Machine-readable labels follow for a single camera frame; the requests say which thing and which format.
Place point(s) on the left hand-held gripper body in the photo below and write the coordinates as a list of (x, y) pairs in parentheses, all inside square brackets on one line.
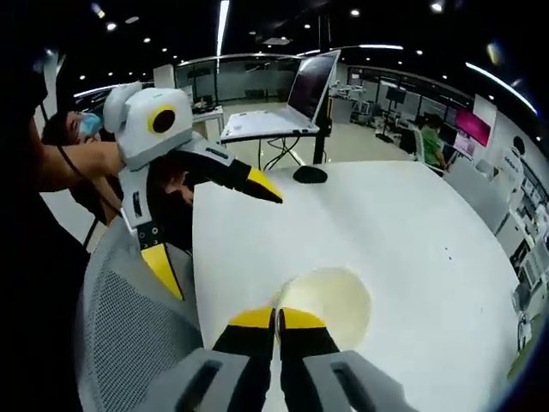
[(141, 129)]

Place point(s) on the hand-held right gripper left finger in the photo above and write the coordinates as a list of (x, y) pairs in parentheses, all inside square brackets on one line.
[(240, 369)]

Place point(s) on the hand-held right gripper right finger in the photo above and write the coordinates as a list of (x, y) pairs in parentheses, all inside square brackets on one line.
[(309, 369)]

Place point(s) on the white paper cup green print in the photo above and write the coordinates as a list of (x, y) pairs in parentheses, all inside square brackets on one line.
[(334, 304)]

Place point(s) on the black computer mouse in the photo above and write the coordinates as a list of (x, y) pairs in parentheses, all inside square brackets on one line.
[(309, 174)]

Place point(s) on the black laptop stand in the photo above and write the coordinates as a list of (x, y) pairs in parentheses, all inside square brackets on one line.
[(322, 146)]

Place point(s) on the white laptop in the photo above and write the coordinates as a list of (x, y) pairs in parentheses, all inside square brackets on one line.
[(309, 86)]

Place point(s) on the grey mesh office chair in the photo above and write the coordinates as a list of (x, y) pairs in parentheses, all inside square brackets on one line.
[(128, 322)]

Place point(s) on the straight ceiling light strip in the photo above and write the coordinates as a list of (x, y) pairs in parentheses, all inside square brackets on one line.
[(223, 26)]

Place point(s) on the person's dark shirt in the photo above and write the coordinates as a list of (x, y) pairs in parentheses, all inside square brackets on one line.
[(34, 300)]

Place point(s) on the white table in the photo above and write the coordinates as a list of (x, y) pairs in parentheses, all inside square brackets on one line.
[(364, 223)]

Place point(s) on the dark monitor on rolling stand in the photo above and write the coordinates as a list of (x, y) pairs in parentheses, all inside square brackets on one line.
[(395, 95)]

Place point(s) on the white office chair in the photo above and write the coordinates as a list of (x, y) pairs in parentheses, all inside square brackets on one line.
[(418, 146)]

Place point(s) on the pink sign board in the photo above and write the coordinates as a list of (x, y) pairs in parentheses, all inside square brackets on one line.
[(465, 146)]

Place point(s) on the white partition panel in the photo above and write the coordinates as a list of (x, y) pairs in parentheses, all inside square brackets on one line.
[(476, 193)]

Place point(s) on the pink display screen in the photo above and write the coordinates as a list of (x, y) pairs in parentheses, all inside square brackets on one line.
[(472, 124)]

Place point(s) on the curved ceiling light strip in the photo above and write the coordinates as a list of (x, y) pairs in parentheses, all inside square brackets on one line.
[(502, 86)]

